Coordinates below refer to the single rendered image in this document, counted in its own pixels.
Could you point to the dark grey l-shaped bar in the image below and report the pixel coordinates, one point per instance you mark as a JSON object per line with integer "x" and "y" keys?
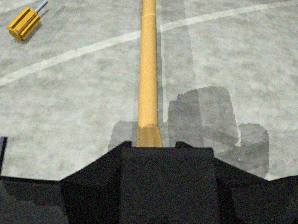
{"x": 3, "y": 141}

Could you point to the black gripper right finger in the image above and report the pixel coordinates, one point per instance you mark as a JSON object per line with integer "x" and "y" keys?
{"x": 249, "y": 199}

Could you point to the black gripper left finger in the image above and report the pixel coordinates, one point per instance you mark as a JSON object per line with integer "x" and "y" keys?
{"x": 89, "y": 196}

